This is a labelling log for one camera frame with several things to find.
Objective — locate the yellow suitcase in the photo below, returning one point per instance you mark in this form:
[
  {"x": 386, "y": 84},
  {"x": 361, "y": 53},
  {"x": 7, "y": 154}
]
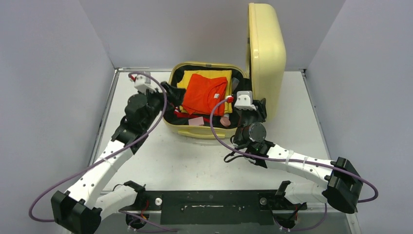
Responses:
[{"x": 266, "y": 60}]

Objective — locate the red printed t-shirt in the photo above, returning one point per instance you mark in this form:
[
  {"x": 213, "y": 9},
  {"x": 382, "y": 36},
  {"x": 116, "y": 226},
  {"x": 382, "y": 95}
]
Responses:
[{"x": 187, "y": 116}]

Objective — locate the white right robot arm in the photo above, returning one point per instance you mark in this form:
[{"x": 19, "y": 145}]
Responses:
[{"x": 335, "y": 182}]

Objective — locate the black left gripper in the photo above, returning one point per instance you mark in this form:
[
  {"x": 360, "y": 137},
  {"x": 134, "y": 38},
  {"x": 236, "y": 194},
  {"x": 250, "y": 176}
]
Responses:
[{"x": 175, "y": 95}]

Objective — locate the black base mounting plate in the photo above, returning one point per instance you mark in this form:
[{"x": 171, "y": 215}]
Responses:
[{"x": 262, "y": 207}]

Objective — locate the pink square sponge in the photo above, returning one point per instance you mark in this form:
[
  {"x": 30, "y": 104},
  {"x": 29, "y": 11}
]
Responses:
[{"x": 197, "y": 121}]

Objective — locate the yellow t-shirt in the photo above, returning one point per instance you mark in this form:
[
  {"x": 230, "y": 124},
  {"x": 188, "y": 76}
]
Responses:
[{"x": 206, "y": 73}]

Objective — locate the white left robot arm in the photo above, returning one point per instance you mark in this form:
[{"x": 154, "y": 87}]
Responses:
[{"x": 82, "y": 207}]

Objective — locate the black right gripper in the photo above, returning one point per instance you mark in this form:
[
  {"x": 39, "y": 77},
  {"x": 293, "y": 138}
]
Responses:
[{"x": 258, "y": 111}]

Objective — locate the round pink soap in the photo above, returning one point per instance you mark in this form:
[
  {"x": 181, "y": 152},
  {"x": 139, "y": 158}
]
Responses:
[{"x": 224, "y": 120}]

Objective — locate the orange t-shirt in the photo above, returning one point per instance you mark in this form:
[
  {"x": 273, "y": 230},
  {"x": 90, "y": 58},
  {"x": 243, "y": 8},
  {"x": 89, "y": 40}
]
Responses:
[{"x": 203, "y": 94}]

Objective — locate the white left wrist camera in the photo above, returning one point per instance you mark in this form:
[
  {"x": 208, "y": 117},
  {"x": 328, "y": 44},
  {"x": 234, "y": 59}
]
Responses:
[{"x": 141, "y": 82}]

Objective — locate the clear plastic cup bottle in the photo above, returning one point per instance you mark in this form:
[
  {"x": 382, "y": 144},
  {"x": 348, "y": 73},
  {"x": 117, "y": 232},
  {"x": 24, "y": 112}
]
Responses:
[{"x": 234, "y": 83}]

